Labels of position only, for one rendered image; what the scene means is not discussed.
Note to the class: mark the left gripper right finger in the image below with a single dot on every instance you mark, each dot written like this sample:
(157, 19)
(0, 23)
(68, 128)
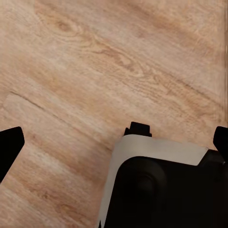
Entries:
(220, 141)

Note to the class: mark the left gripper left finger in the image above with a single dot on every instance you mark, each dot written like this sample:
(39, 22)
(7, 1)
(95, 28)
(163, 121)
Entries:
(11, 142)

